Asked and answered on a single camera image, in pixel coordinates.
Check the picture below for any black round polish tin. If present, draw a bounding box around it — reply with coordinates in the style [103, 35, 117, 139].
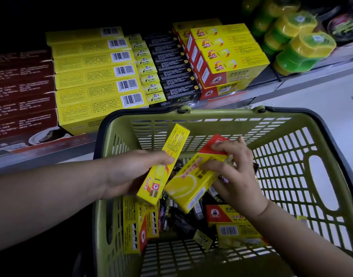
[308, 0, 353, 22]
[322, 11, 353, 47]

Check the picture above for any grey metal shelf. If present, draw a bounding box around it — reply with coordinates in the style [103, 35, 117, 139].
[0, 46, 353, 177]

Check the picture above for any yellow box with barcode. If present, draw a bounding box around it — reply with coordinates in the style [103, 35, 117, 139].
[216, 223, 268, 249]

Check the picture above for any row of dark red boxes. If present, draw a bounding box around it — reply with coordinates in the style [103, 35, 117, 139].
[0, 50, 71, 154]

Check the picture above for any person's right forearm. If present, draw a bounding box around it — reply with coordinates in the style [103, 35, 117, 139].
[245, 200, 353, 277]

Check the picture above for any green yellow plastic bottle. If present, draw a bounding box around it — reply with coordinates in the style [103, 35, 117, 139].
[273, 31, 337, 76]
[251, 0, 301, 37]
[262, 11, 318, 56]

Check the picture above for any pile of black boxes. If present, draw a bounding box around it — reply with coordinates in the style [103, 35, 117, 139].
[158, 158, 261, 243]

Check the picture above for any stack of yellow red boxes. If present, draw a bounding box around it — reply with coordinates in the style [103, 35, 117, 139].
[173, 18, 270, 101]

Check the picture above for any person's left forearm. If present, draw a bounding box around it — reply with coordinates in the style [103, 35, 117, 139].
[0, 159, 107, 255]

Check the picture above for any narrow yellow box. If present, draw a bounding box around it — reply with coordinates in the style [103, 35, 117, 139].
[145, 202, 160, 239]

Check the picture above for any black basket handle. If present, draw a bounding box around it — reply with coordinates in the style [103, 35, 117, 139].
[93, 106, 192, 160]
[253, 106, 353, 205]

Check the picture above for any row of yellow barcode boxes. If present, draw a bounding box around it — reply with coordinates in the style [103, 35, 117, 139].
[45, 26, 150, 136]

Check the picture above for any yellow box with black icons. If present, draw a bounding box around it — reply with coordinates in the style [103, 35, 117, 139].
[123, 195, 148, 255]

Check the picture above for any green plastic shopping basket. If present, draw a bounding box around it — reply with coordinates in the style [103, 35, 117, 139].
[93, 107, 353, 277]

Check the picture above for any small black yellow box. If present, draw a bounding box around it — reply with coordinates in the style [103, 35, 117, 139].
[193, 229, 213, 252]

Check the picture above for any yellow box with red end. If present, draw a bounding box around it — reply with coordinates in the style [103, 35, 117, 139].
[164, 134, 232, 214]

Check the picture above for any slim yellow shoe polish box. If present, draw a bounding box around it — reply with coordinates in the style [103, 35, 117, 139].
[137, 123, 191, 206]

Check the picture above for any person's right hand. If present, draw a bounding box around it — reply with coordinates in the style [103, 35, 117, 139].
[199, 136, 270, 220]

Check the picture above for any person's left hand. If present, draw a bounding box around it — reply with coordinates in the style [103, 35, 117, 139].
[102, 149, 176, 200]

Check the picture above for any row of black yellow boxes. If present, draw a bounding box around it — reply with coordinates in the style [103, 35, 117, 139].
[125, 31, 202, 109]

